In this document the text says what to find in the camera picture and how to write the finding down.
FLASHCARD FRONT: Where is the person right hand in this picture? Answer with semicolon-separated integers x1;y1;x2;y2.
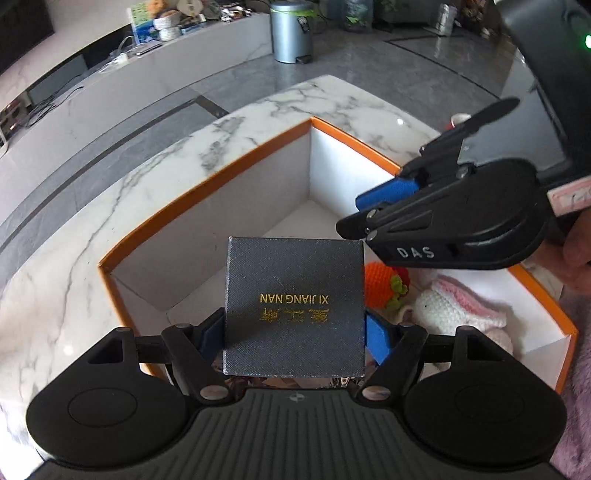
555;209;591;295

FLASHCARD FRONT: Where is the silver pedal trash bin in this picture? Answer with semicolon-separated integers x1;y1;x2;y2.
270;1;315;64

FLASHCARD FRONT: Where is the purple fuzzy blanket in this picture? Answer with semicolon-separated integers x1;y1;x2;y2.
552;290;591;480

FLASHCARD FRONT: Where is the orange cardboard storage box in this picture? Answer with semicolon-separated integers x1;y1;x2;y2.
96;115;579;393

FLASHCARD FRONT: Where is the white marble tv cabinet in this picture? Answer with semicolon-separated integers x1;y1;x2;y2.
1;13;271;164

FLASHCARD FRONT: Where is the black gift box gold lettering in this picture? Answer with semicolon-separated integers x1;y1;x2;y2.
223;237;366;378

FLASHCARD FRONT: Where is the small teddy bear figurine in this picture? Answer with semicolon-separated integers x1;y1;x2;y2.
145;0;182;42

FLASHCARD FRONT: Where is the large water bottle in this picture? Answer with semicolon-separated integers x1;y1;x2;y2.
339;0;374;33

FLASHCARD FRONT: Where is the orange crochet fruit keychain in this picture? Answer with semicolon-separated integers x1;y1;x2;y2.
365;261;411;315

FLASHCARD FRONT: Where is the wall mounted black television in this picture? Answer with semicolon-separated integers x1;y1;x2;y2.
0;0;54;73

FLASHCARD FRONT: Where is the red ceramic mug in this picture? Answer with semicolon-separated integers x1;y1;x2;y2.
447;113;471;130

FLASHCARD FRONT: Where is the cream crochet bunny plush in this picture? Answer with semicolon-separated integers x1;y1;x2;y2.
398;276;514;354

